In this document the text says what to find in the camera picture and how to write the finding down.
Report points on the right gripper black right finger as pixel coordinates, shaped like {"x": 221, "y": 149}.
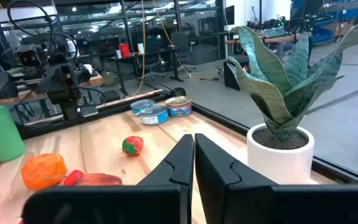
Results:
{"x": 244, "y": 202}

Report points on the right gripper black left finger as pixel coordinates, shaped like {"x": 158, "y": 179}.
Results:
{"x": 154, "y": 205}

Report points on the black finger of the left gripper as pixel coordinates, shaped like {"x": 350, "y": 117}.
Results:
{"x": 49, "y": 82}
{"x": 70, "y": 84}

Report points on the dark red toy apple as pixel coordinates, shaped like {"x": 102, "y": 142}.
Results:
{"x": 98, "y": 180}

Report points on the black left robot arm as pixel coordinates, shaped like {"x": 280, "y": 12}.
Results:
{"x": 2, "y": 85}

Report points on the snake plant in white pot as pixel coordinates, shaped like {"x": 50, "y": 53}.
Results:
{"x": 280, "y": 161}

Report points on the red cup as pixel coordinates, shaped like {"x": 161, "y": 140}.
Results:
{"x": 124, "y": 51}

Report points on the small red strawberry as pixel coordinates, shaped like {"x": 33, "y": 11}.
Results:
{"x": 132, "y": 145}

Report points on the tin can silver lid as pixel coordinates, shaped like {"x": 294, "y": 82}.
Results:
{"x": 154, "y": 116}
{"x": 138, "y": 105}

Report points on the orange toy bell pepper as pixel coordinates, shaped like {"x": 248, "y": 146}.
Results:
{"x": 43, "y": 171}

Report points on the tin can gold lid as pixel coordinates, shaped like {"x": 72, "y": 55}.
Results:
{"x": 179, "y": 109}

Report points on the black desk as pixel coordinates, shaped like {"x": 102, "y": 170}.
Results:
{"x": 176, "y": 65}

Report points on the grey office chair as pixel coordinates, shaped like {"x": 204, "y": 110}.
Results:
{"x": 180, "y": 42}

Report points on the black floor box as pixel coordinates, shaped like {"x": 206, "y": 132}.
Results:
{"x": 233, "y": 77}

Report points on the wooden workbench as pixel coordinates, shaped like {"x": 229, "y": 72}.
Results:
{"x": 275, "y": 39}

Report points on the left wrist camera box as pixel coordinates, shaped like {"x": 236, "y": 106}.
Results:
{"x": 29, "y": 58}

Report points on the black table frame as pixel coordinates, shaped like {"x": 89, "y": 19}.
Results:
{"x": 219, "y": 119}

